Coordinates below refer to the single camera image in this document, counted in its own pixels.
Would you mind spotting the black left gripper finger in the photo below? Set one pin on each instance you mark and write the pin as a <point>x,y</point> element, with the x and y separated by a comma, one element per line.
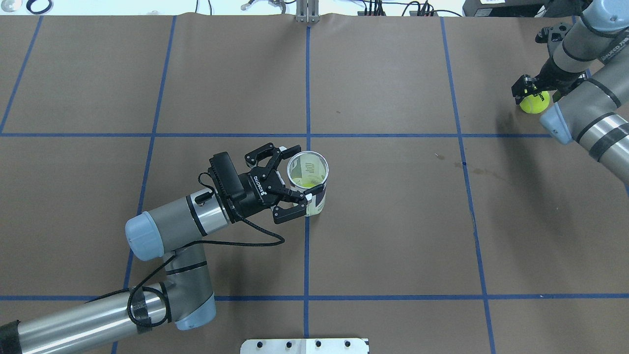
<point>267,158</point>
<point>309,202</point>

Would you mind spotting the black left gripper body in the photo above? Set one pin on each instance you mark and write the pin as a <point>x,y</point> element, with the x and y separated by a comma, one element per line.
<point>254,193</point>

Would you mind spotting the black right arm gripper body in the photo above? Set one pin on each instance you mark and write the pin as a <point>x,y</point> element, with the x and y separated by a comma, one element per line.
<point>546,78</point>

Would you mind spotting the second robot gripper tip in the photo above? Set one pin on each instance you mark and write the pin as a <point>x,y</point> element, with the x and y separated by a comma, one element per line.
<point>523,87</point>

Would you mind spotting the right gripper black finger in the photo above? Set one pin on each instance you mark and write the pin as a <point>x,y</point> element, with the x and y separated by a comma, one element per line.
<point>552,91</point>

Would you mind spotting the Wilson yellow tennis ball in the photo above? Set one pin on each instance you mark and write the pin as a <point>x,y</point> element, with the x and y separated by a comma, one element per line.
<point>535,103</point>

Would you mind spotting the white blue tennis ball can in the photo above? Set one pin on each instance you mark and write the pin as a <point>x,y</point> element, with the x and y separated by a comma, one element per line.
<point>306,170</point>

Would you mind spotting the Roland Garros yellow tennis ball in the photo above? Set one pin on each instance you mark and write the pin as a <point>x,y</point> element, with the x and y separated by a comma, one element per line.
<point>308,183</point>

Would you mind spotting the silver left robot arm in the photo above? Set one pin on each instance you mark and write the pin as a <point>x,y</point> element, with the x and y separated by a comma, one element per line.
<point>179,291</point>

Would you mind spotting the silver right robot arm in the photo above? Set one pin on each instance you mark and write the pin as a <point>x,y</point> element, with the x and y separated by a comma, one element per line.
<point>594,88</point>

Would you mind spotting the black box with label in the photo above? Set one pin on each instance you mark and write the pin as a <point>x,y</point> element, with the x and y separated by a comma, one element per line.
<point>502,8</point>

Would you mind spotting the brown paper table cover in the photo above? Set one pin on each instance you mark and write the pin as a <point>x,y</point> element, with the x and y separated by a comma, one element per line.
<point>453,222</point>

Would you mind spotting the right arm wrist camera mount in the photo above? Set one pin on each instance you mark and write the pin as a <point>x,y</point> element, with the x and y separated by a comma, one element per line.
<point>552,36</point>

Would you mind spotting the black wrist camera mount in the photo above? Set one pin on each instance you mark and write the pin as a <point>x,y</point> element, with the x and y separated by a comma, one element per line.
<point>225,178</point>

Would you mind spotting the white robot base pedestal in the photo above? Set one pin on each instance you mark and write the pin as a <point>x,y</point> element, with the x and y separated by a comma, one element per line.
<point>306,346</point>

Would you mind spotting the aluminium frame post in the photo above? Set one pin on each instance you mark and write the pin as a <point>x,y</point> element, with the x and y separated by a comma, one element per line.
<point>307,11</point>

